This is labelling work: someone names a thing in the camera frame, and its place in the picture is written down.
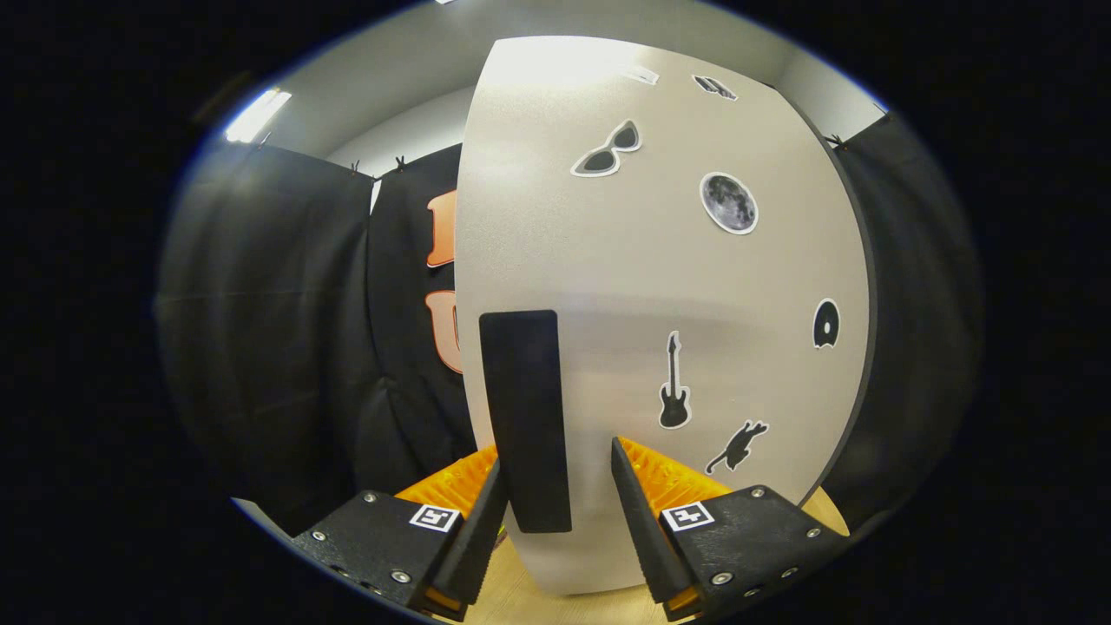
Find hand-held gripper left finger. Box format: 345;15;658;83
291;444;510;622

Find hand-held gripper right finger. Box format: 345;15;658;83
610;436;851;622

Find black door handle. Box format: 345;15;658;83
479;310;574;534

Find beige shoe cabinet door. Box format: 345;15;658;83
454;35;871;596

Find pale grey panel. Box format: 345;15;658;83
233;497;292;536

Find black backdrop cloth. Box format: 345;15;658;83
156;113;986;539

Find long ceiling light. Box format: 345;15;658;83
224;87;294;145

